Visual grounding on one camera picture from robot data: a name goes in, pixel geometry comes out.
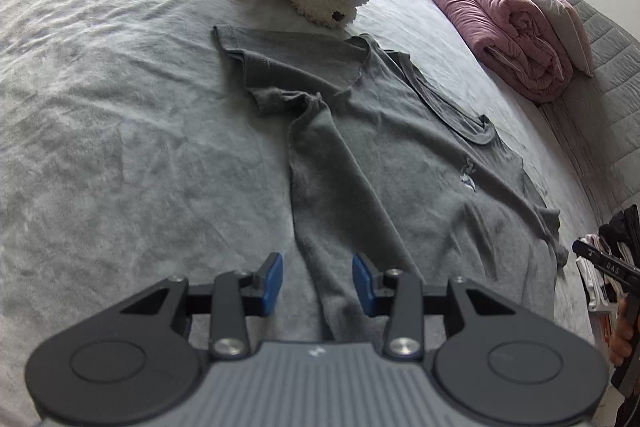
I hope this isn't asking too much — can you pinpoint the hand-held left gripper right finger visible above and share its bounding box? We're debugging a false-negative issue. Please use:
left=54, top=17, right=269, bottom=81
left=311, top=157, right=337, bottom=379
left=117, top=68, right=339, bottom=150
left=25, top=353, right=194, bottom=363
left=351, top=252, right=513, bottom=361

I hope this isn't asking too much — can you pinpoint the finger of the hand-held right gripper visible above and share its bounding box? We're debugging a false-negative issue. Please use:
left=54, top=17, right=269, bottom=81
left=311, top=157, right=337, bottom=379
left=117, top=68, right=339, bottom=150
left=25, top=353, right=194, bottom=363
left=572, top=239, right=640, bottom=288

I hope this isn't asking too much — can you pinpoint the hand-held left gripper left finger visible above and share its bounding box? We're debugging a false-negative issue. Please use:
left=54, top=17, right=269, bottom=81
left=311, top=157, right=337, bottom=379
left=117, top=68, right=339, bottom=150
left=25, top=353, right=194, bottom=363
left=120, top=252, right=285, bottom=361

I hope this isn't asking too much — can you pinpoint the grey t-shirt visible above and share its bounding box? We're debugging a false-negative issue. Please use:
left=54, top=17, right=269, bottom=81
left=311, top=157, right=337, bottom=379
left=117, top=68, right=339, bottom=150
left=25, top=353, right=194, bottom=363
left=212, top=24, right=568, bottom=343

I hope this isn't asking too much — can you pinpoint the stack of folded clothes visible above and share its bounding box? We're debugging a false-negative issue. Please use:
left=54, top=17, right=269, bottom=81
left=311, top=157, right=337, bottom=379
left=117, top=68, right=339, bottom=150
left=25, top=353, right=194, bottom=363
left=575, top=207, right=640, bottom=323

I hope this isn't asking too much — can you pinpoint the person's right hand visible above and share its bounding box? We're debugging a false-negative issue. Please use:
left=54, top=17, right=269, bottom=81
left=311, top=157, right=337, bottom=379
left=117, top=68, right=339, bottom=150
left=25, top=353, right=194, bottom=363
left=609, top=304, right=638, bottom=365

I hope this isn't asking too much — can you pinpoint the grey quilted headboard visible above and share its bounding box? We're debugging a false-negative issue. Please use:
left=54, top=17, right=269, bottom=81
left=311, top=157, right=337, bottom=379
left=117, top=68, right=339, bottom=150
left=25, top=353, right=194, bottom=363
left=545, top=0, right=640, bottom=228

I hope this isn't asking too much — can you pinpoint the pink and grey pillow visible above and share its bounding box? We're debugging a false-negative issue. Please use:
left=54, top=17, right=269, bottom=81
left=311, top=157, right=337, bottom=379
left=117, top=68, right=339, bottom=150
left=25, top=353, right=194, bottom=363
left=486, top=0, right=595, bottom=78

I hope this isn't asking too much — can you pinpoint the pink folded quilt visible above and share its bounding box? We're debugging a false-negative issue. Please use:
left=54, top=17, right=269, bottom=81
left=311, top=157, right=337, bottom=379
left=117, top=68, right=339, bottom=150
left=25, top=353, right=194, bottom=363
left=425, top=0, right=573, bottom=102

